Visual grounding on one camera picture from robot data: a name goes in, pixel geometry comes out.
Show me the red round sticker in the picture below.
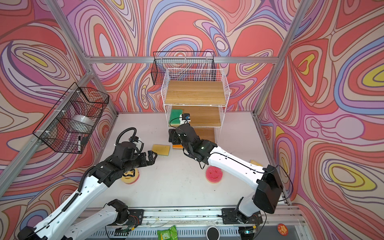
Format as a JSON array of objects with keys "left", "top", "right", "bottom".
[{"left": 277, "top": 224, "right": 289, "bottom": 236}]

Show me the black wire basket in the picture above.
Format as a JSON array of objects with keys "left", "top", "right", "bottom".
[
  {"left": 33, "top": 83, "right": 110, "bottom": 154},
  {"left": 151, "top": 50, "right": 216, "bottom": 85}
]

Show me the black marker in basket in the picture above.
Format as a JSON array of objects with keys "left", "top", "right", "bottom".
[{"left": 78, "top": 136, "right": 82, "bottom": 153}]

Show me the white wire wooden shelf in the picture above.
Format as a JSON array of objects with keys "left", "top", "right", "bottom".
[{"left": 161, "top": 68, "right": 231, "bottom": 143}]

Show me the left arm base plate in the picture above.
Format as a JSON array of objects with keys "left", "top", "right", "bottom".
[{"left": 114, "top": 209, "right": 144, "bottom": 227}]

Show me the yellow smiley sponge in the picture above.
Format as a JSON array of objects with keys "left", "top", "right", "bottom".
[{"left": 121, "top": 169, "right": 140, "bottom": 185}]

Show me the pink smiley sponge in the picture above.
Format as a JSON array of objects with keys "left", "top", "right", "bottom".
[{"left": 206, "top": 166, "right": 223, "bottom": 184}]

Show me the green snack packet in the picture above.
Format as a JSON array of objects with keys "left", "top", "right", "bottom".
[{"left": 157, "top": 226, "right": 178, "bottom": 240}]

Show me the round black speaker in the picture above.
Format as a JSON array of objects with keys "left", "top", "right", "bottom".
[{"left": 206, "top": 226, "right": 220, "bottom": 240}]

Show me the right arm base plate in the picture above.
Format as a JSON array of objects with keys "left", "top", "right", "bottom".
[{"left": 218, "top": 208, "right": 264, "bottom": 226}]

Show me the yellow sponge green back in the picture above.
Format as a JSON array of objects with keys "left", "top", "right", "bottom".
[{"left": 152, "top": 144, "right": 171, "bottom": 156}]

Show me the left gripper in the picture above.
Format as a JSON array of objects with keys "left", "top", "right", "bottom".
[{"left": 121, "top": 149, "right": 158, "bottom": 174}]

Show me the silver bowl in basket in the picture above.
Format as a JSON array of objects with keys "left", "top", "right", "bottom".
[{"left": 72, "top": 115, "right": 95, "bottom": 127}]

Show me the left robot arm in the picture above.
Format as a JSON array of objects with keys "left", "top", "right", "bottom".
[{"left": 17, "top": 142, "right": 158, "bottom": 240}]

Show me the black wire basket back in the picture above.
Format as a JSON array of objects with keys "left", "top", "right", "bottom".
[{"left": 151, "top": 50, "right": 216, "bottom": 85}]

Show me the black wire basket left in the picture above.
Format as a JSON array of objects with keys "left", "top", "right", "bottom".
[{"left": 33, "top": 83, "right": 110, "bottom": 154}]

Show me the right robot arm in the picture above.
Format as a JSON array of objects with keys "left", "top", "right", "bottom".
[{"left": 170, "top": 123, "right": 284, "bottom": 217}]

